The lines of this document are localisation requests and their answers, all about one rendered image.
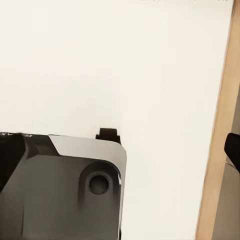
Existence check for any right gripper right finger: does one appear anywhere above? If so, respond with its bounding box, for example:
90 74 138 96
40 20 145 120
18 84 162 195
224 132 240 173

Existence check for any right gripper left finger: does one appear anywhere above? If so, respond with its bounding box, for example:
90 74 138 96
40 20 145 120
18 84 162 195
0 132 26 193

